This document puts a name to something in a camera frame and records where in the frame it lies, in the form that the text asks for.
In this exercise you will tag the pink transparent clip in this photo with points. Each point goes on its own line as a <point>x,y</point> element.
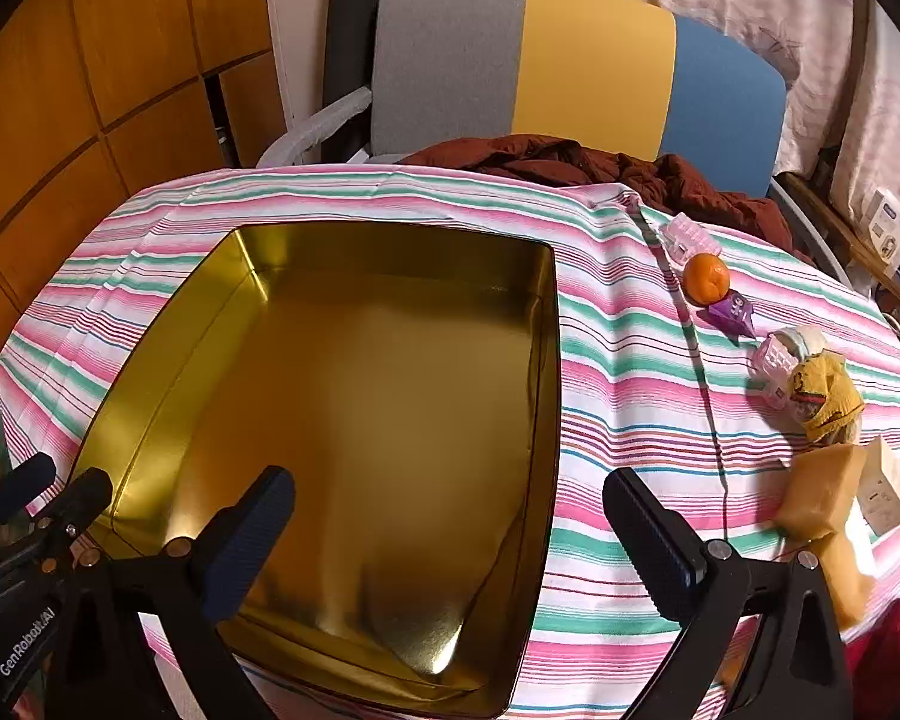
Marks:
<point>772,367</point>

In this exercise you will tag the grey yellow blue chair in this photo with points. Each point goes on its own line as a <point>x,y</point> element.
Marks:
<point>592,67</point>

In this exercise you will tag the beige cardboard box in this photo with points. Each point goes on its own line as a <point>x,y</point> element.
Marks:
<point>885,487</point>

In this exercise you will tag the striped tablecloth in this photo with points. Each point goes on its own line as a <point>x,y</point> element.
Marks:
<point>630,360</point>

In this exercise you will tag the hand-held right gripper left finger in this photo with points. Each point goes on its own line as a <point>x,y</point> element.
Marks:
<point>251,532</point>

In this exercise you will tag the red garment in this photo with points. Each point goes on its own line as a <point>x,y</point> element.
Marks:
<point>892,645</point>

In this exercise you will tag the purple plastic toy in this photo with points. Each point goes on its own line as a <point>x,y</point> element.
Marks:
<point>731,311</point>

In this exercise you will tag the orange mandarin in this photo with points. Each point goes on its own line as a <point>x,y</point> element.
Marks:
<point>705,277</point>

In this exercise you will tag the black rolled mat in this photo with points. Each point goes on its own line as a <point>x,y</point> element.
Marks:
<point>345,37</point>

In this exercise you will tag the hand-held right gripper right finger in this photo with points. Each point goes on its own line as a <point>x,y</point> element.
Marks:
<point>649,532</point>

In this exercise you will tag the white printed box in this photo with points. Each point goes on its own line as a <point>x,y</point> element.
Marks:
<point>892,229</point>

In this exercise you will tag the gold tin box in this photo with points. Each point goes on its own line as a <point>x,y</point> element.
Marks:
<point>360,405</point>

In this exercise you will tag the beige patterned curtain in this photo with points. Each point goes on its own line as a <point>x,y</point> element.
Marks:
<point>757,0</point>

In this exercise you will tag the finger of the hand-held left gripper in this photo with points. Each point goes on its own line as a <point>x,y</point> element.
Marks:
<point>86,495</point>
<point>30,476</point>

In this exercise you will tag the orange white snack packet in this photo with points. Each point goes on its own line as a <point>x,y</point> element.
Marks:
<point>817,495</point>

